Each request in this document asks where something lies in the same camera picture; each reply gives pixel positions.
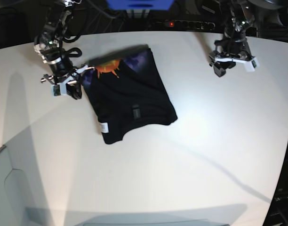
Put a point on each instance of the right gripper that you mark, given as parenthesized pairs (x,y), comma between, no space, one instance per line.
(68,81)

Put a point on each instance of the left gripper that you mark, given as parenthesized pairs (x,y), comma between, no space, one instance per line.
(221,60)

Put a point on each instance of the black T-shirt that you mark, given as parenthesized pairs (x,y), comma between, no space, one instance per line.
(126,91)

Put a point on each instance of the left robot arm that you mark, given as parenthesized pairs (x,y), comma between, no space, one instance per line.
(233,48)

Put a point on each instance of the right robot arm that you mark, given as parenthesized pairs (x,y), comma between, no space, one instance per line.
(49,43)

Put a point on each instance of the white shirt label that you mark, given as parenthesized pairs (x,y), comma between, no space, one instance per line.
(104,127)

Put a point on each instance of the black power strip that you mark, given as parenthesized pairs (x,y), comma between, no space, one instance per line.
(189,25)

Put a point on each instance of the blue plastic box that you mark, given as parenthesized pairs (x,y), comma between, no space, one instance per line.
(140,4)

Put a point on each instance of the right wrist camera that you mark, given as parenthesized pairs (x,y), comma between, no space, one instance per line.
(59,90)

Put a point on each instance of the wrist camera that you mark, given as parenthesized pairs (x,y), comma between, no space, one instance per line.
(59,90)
(251,65)

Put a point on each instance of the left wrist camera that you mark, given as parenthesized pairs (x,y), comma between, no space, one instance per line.
(251,65)

